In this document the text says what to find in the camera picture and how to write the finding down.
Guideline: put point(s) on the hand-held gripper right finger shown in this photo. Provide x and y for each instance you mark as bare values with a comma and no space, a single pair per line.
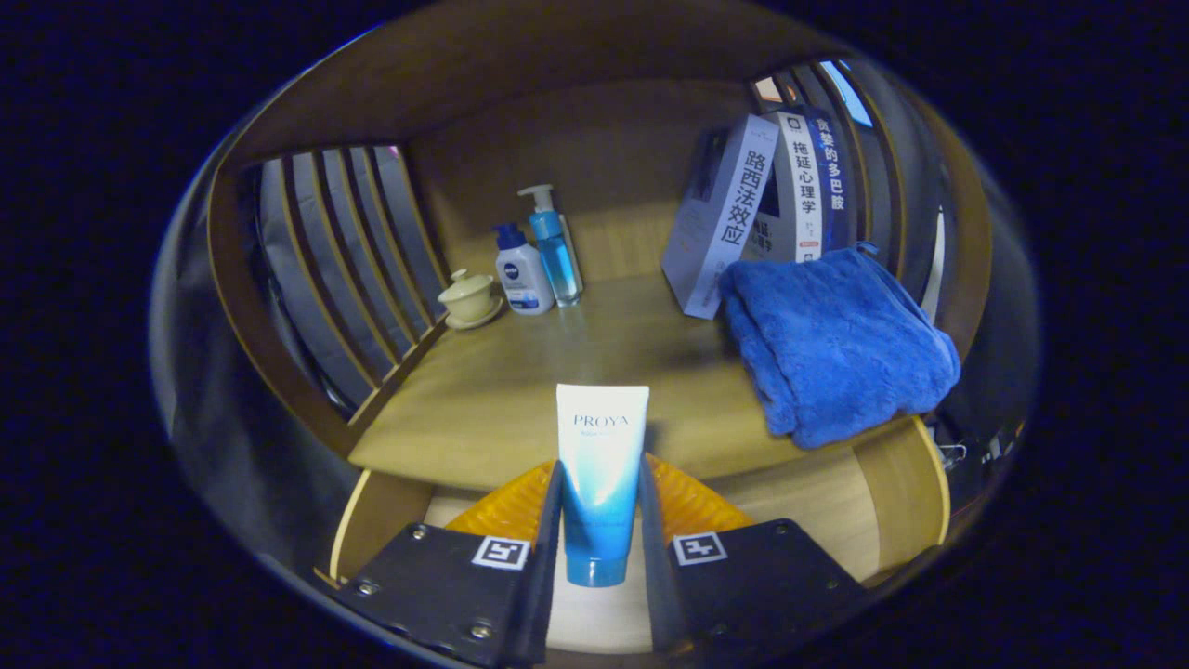
655,604

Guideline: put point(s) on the dark blue book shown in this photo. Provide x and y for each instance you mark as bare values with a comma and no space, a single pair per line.
833,186

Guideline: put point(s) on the black backdrop cloth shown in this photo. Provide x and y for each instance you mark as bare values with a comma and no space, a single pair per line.
200,409

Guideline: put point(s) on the grey leaning book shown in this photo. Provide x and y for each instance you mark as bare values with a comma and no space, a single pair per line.
725,223

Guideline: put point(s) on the white spine book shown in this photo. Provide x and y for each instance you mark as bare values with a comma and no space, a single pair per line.
799,195

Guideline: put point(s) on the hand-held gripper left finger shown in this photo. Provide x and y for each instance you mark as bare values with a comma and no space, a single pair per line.
546,604

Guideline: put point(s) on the white bottle with blue cap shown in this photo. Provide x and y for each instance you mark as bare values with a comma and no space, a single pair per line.
523,279

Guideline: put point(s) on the white blue cosmetic tube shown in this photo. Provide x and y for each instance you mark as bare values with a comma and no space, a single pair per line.
602,465

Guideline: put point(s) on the cream lidded teacup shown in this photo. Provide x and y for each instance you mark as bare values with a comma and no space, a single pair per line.
469,299

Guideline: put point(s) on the folded blue towel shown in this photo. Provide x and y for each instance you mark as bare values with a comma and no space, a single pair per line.
836,344

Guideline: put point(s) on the blue pump bottle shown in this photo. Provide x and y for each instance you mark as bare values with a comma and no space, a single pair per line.
557,260

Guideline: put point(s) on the wooden countertop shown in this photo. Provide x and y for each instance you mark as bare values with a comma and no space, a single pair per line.
557,344

